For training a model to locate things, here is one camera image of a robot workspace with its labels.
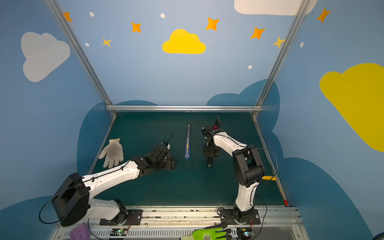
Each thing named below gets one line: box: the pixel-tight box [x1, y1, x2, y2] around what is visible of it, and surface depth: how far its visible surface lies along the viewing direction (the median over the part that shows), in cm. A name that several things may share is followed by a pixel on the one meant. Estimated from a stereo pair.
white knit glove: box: [98, 138, 124, 169], surface depth 100 cm
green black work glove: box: [179, 223, 232, 240], surface depth 70 cm
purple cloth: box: [69, 222, 91, 240], surface depth 70 cm
